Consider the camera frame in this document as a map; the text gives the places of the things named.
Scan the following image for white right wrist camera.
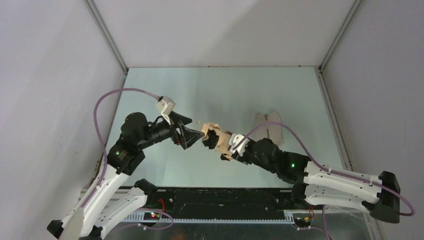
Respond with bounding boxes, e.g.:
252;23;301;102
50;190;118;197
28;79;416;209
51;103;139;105
228;133;250;157

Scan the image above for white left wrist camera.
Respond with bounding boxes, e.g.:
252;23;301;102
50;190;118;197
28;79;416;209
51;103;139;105
155;96;176;126

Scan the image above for aluminium frame rail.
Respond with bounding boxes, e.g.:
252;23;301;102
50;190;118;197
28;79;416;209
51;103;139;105
83;0;129;75
314;0;363;171

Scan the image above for aluminium frame rail left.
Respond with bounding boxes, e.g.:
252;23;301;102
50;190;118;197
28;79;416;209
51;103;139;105
83;0;129;75

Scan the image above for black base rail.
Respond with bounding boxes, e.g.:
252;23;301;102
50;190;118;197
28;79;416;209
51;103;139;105
145;187;309;221

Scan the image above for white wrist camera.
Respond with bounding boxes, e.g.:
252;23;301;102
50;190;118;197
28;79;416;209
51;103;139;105
228;133;250;157
155;96;176;126

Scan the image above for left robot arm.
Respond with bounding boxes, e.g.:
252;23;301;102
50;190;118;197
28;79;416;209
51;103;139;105
46;111;205;240

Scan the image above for beige umbrella sleeve cover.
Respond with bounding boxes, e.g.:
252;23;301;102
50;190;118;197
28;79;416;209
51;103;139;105
251;111;284;146

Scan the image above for aluminium frame rail right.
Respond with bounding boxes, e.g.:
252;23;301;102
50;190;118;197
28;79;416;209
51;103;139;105
314;0;363;171

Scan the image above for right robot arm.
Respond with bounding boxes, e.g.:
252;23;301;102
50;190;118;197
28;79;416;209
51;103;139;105
229;134;400;224

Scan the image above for grey slotted cable duct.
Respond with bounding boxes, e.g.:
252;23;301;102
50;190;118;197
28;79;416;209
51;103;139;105
122;211;296;223

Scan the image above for beige umbrella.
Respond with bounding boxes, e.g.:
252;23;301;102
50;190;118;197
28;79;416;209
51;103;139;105
201;122;233;161

